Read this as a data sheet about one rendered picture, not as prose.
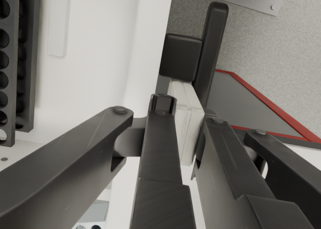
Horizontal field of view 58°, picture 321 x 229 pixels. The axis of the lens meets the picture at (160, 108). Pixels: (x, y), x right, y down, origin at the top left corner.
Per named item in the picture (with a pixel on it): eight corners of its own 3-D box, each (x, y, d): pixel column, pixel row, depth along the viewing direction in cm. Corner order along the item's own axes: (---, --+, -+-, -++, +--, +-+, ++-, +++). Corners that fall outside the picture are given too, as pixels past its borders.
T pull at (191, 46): (227, 4, 19) (231, 3, 17) (201, 113, 21) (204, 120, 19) (171, -6, 18) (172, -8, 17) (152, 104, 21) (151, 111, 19)
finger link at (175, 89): (177, 165, 14) (162, 162, 14) (172, 118, 21) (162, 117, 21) (189, 108, 14) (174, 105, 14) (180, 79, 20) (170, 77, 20)
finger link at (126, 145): (166, 166, 13) (98, 155, 12) (165, 125, 17) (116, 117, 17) (173, 135, 12) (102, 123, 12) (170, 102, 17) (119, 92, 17)
